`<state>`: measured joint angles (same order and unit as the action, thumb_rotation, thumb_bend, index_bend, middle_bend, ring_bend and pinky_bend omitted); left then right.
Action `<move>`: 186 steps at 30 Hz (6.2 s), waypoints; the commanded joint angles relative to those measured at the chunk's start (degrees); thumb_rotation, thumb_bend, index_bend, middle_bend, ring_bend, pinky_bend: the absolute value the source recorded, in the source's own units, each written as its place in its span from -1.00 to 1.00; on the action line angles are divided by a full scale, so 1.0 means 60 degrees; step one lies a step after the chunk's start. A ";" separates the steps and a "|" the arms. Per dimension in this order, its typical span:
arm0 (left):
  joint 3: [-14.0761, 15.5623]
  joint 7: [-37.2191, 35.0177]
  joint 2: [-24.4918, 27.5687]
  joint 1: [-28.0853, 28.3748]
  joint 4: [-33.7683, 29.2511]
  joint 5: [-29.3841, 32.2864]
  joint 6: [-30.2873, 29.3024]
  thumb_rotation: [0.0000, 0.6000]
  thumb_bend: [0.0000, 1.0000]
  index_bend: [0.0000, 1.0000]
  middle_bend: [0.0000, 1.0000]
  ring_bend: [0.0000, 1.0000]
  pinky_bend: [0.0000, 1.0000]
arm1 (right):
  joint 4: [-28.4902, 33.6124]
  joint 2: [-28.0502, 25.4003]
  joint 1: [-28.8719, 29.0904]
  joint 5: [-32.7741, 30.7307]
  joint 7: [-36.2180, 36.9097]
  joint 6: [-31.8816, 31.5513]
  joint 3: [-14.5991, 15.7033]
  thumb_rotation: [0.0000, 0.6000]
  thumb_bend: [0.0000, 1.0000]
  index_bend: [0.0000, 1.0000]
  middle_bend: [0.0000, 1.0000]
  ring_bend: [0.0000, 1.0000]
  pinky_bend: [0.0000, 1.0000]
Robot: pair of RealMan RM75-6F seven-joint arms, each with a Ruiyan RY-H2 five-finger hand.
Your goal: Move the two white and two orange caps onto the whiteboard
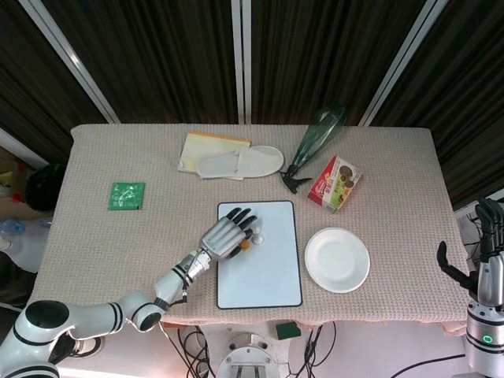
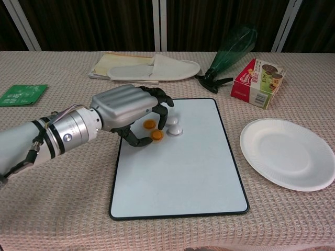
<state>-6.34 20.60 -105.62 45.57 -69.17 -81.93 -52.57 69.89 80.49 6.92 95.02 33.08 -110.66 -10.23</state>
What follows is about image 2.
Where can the white round magnet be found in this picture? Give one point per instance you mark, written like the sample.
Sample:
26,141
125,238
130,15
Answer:
174,130
173,120

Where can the cream flat package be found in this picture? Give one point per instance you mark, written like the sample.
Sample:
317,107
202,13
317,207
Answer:
104,64

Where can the white paper plate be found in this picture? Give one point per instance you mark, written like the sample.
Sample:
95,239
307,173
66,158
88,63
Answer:
285,154

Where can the white upright frame post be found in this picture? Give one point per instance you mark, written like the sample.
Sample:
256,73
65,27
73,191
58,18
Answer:
159,23

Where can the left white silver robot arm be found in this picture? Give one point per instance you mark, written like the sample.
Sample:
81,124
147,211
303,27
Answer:
39,141

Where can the white cloth slipper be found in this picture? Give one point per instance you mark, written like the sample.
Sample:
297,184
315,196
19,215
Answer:
162,69

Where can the red green cookie box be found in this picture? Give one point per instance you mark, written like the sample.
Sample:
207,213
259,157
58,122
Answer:
257,83

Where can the white board black frame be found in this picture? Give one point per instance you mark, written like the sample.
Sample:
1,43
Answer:
175,177

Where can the beige waffle tablecloth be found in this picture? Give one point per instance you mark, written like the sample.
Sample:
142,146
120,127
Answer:
52,209

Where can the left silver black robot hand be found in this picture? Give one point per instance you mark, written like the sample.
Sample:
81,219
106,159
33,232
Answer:
120,107

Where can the white slanted frame post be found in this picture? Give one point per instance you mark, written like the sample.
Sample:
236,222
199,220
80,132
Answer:
285,26
22,24

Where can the orange round magnet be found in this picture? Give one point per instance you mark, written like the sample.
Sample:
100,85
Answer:
149,124
157,135

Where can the green spray bottle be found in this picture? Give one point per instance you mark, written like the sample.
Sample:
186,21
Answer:
230,55

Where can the green foil packet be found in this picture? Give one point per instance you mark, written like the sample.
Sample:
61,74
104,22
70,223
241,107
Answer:
23,94

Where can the dark brown curtain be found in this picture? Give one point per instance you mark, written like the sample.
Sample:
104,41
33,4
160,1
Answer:
104,23

